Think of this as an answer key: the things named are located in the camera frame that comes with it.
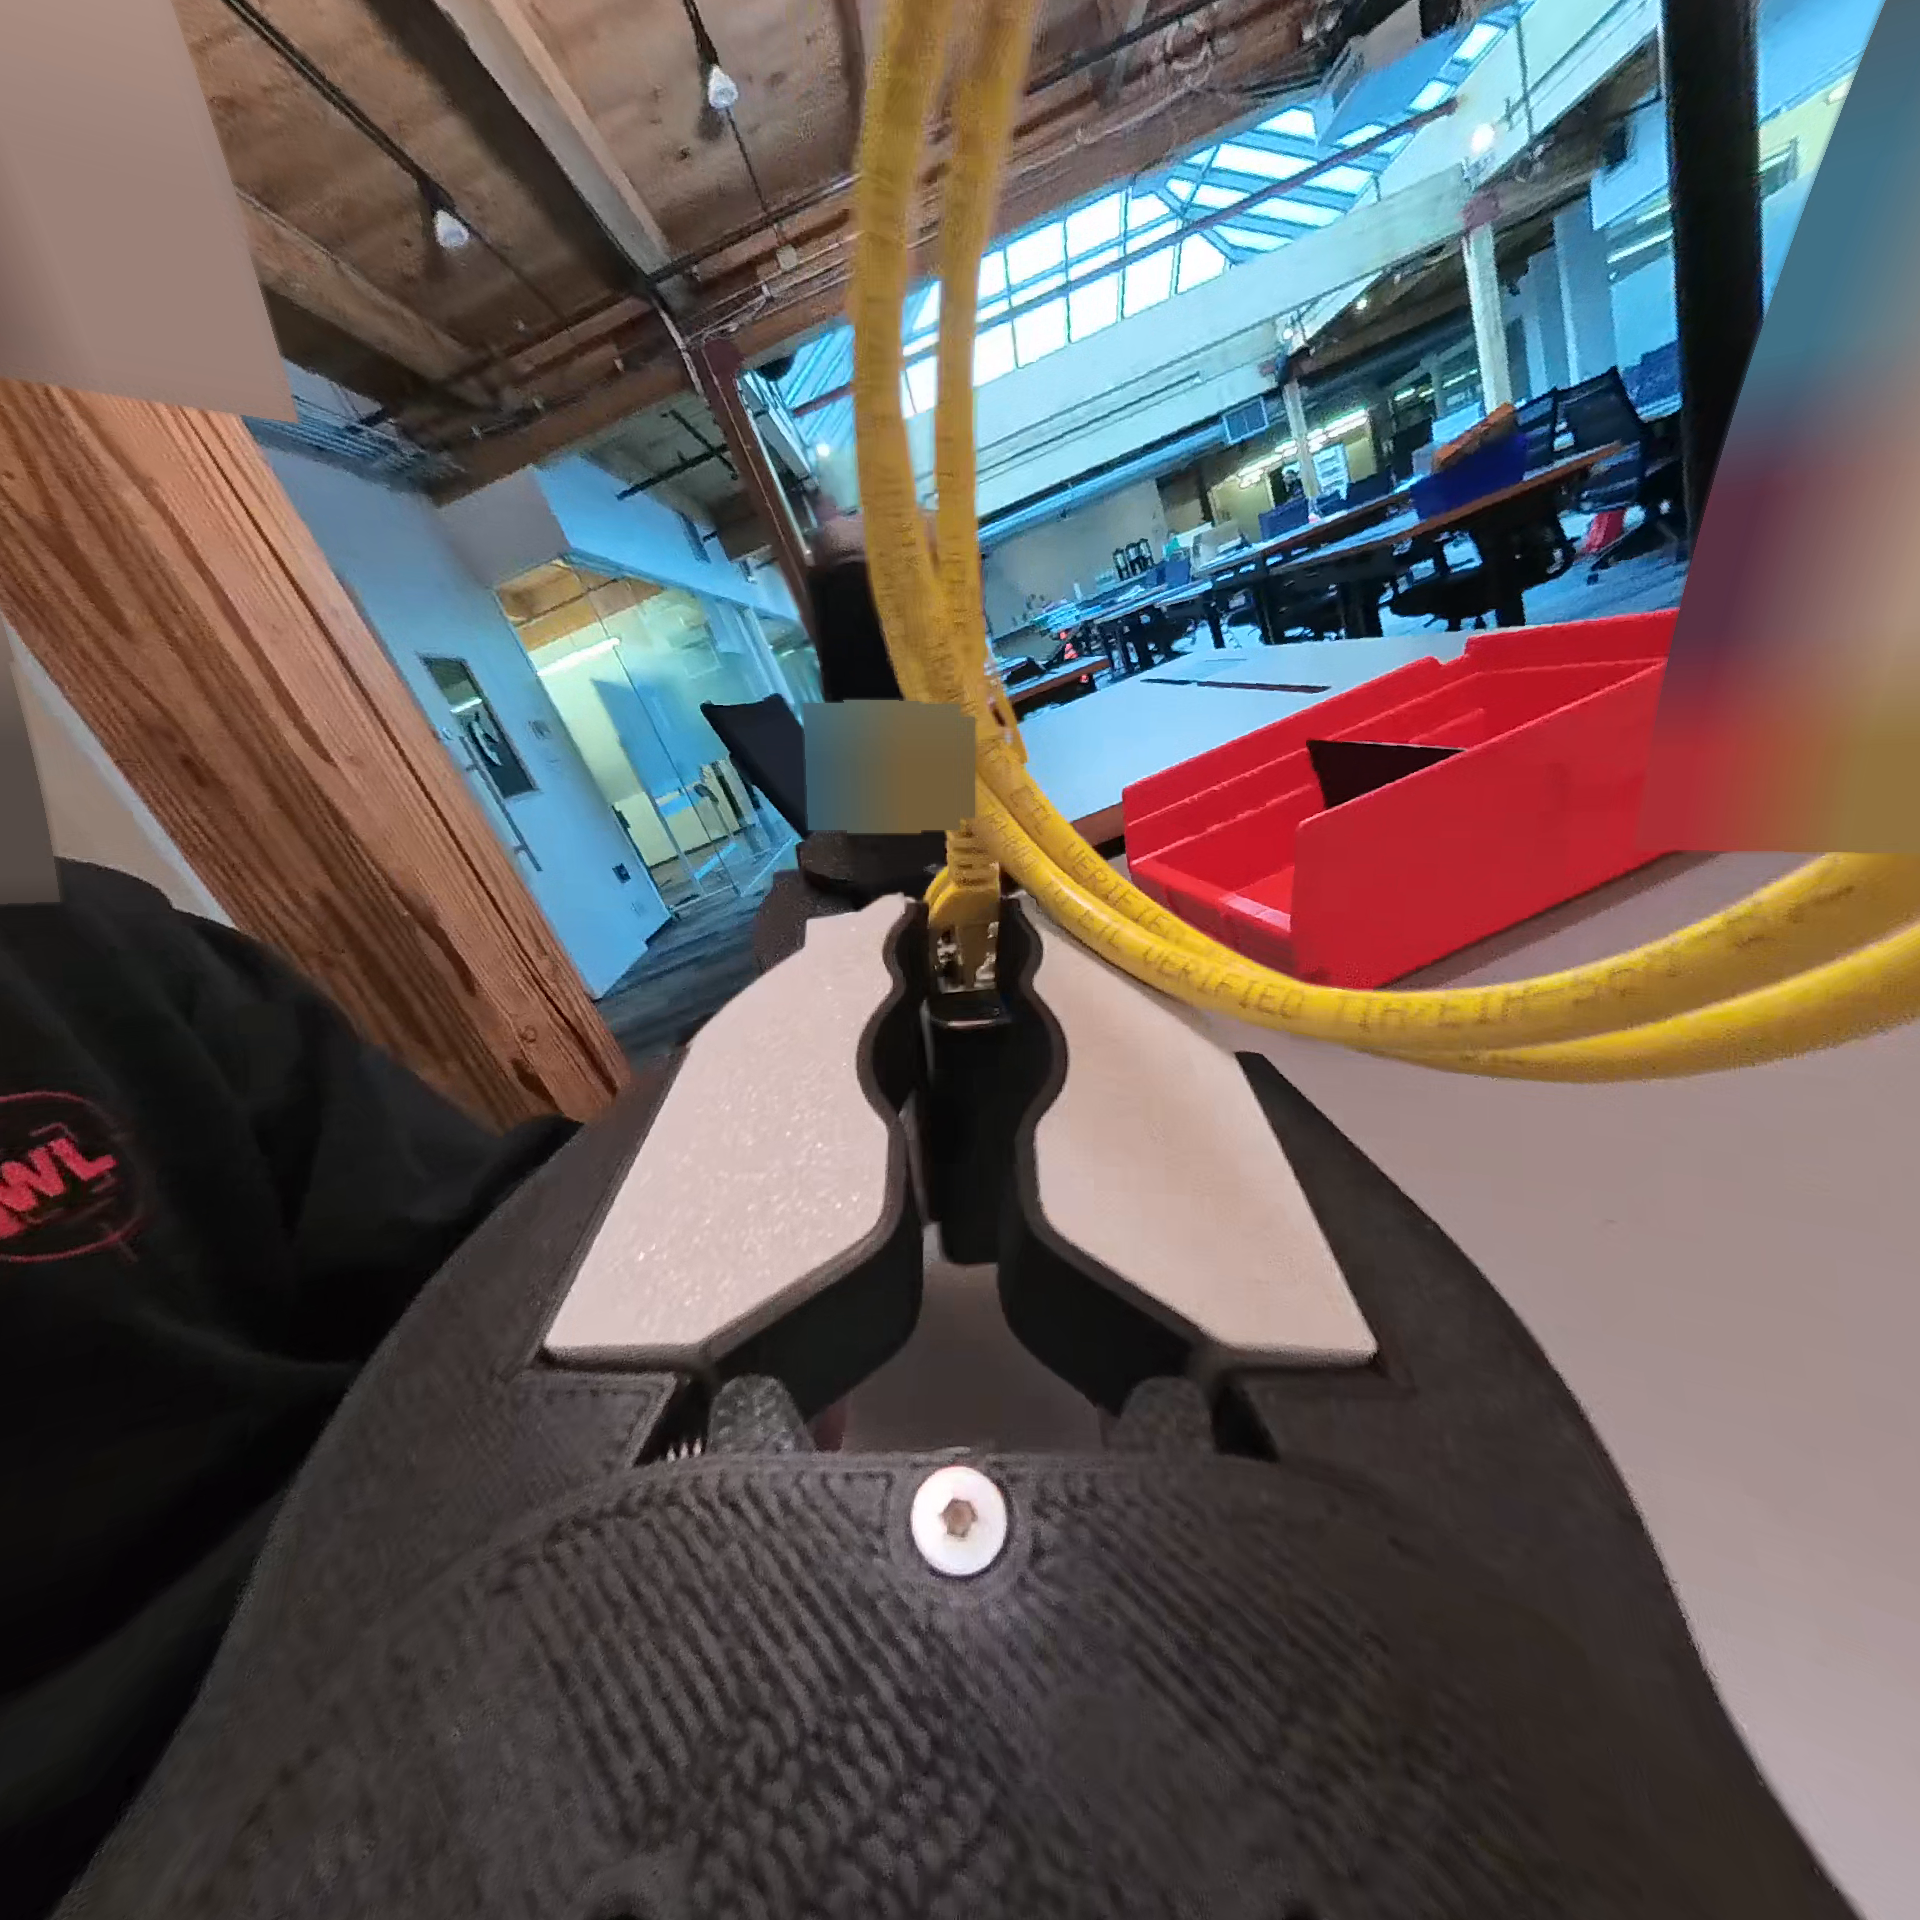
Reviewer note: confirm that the black office chair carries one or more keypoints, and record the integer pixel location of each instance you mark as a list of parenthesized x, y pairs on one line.
[(758, 760), (1620, 450)]

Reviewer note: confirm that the black framed picture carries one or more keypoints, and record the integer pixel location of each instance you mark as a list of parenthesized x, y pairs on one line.
[(477, 729)]

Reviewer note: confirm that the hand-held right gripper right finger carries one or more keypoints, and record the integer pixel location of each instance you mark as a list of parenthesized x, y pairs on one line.
[(1188, 1185)]

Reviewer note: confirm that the red plastic bin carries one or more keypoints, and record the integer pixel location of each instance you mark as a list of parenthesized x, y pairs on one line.
[(1426, 855)]

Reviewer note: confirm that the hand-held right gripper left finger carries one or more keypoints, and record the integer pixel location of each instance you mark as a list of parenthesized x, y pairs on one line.
[(736, 1185)]

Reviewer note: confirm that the black network switch box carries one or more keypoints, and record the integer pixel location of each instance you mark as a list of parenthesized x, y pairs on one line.
[(973, 1142)]

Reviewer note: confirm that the black bin divider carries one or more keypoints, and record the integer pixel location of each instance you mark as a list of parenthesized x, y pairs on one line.
[(1374, 768)]

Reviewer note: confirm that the white ceiling unit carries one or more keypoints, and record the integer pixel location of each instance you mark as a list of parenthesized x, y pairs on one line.
[(1378, 84)]

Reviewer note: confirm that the person's torso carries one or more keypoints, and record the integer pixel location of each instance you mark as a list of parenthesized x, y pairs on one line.
[(180, 1348)]

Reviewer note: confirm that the ceiling spot lamp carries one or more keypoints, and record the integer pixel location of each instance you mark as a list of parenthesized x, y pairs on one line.
[(721, 84), (453, 226)]

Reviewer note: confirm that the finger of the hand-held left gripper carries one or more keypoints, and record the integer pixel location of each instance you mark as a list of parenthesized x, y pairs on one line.
[(844, 921)]

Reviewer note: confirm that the blue storage bin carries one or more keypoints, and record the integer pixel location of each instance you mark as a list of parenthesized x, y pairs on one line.
[(1472, 485)]

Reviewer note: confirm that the wooden pillar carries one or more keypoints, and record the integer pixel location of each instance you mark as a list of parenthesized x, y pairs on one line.
[(228, 719)]

